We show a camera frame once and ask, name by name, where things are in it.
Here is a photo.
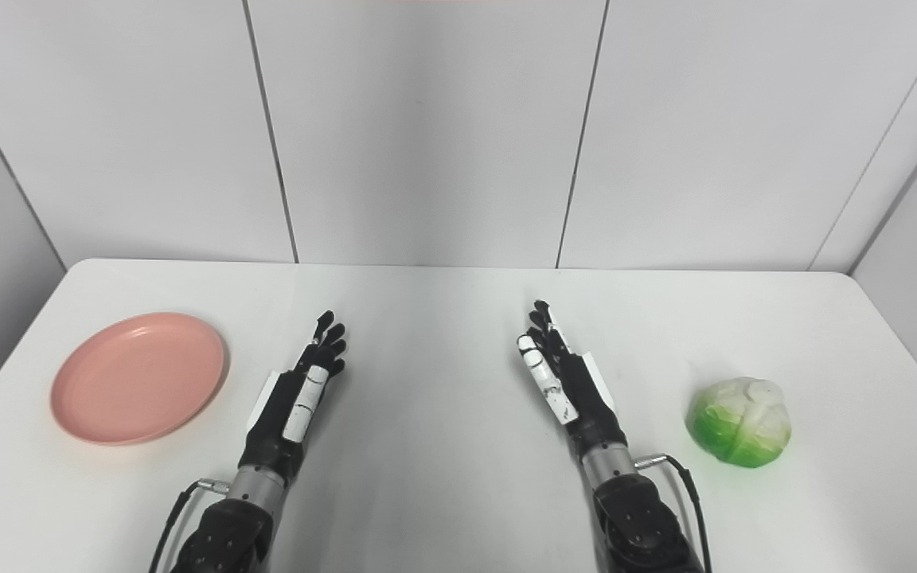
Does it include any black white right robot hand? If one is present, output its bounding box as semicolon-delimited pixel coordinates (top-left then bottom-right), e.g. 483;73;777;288
516;299;629;461

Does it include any green white cabbage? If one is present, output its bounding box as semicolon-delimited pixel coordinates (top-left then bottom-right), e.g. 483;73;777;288
685;377;792;469

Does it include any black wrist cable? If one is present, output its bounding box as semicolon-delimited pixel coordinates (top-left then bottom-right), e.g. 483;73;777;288
635;454;712;573
148;479;230;573

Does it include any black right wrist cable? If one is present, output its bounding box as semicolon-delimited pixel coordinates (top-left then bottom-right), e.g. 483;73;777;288
635;454;712;573

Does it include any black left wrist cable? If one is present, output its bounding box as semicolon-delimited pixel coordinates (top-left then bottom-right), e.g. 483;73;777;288
148;479;230;573

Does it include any pink round plate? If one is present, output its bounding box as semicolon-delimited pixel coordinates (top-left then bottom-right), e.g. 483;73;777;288
50;312;228;446

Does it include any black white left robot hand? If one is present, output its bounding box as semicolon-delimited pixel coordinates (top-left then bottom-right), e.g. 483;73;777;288
238;310;347;484

